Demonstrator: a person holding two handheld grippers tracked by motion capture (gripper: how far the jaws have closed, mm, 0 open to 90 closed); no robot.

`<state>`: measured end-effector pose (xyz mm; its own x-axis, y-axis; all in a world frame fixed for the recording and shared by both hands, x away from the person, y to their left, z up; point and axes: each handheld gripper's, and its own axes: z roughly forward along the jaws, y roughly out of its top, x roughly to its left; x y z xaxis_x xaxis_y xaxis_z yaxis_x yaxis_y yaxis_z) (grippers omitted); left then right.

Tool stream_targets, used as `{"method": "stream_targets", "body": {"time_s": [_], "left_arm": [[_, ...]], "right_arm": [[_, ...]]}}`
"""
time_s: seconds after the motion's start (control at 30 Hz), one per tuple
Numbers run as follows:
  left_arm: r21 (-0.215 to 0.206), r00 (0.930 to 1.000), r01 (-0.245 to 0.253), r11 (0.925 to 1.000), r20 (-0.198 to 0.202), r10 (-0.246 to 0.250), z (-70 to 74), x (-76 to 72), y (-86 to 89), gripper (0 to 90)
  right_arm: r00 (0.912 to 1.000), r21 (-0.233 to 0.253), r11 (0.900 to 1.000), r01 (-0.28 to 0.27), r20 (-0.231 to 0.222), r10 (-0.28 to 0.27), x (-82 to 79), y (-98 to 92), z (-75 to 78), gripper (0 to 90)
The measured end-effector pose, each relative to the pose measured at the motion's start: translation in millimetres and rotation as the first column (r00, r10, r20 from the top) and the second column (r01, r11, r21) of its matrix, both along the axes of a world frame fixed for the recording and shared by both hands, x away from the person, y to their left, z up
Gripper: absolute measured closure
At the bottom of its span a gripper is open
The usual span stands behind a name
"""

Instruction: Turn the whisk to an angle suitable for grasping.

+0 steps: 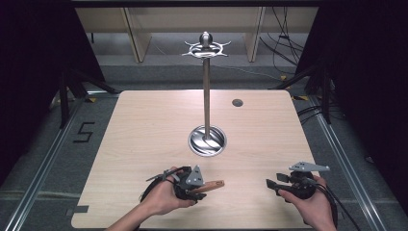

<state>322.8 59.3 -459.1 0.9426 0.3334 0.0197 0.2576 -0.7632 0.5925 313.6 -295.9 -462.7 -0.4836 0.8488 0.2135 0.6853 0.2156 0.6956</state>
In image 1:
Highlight black tape strip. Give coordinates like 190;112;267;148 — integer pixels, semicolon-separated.
64;205;89;217

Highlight wooden utensil handle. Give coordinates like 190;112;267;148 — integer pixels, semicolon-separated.
191;179;226;194

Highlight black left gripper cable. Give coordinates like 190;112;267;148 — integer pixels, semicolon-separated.
140;166;192;204

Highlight metal utensil stand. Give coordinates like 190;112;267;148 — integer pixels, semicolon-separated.
181;31;233;158

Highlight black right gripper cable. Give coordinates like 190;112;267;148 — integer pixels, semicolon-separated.
306;177;363;231

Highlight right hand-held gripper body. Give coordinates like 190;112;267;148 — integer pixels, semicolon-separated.
288;161;331;200

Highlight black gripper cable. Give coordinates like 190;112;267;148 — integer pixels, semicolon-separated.
140;166;192;204
306;177;363;231

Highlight person's right hand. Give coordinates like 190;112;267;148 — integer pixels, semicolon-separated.
277;175;337;226

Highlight person's left hand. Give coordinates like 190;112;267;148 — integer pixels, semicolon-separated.
140;166;198;217

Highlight black metal stand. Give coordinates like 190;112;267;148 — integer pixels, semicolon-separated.
269;60;333;125
58;67;122;130

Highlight black floor cables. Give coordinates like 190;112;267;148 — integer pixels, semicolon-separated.
259;7;306;67

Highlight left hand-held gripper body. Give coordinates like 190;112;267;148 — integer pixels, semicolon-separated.
173;165;206;201

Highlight light wooden shelf unit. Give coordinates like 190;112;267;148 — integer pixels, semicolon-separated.
75;7;319;64

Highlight aluminium floor rail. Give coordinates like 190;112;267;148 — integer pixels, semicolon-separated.
307;95;390;231
2;95;85;231

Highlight black curtain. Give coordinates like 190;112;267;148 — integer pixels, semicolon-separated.
293;0;408;208
0;0;106;188

